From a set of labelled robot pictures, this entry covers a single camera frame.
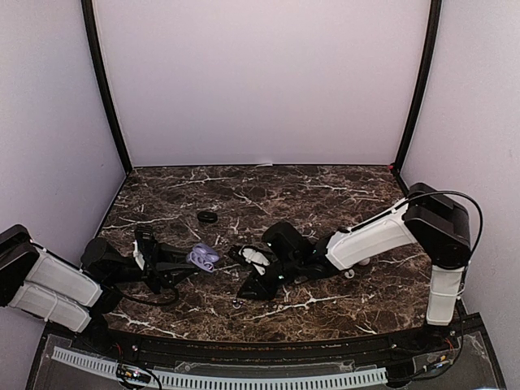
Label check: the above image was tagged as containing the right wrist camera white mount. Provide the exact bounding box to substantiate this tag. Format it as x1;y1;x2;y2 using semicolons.
227;245;271;275

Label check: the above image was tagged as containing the white slotted cable duct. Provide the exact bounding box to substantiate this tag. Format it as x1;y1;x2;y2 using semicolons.
51;345;388;390

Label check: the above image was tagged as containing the purple charging case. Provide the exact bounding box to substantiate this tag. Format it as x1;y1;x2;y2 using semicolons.
186;243;220;273

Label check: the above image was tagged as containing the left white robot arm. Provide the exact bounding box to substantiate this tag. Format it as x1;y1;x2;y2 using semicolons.
1;224;216;354

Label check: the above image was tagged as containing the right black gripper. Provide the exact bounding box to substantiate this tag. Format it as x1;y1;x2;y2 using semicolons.
237;255;302;301

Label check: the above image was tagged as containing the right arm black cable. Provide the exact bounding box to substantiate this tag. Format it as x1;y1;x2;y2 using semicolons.
405;191;484;269

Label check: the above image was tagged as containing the black earbud charging case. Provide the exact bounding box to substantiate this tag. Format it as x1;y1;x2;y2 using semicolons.
197;210;218;223

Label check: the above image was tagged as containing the white earbud near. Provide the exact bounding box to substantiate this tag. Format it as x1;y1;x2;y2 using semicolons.
344;269;355;279

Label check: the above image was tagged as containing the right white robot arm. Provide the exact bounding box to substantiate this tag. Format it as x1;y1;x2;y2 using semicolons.
227;183;479;353

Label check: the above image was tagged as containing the left black frame post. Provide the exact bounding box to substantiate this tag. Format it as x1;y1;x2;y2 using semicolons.
80;0;133;176

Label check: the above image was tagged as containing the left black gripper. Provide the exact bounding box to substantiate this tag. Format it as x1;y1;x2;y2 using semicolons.
107;239;198;294

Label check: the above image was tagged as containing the right black frame post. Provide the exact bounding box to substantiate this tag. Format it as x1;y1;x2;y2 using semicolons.
392;0;443;175

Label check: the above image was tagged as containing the black frame post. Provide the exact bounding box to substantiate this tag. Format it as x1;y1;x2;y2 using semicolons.
80;0;133;176
392;0;443;175

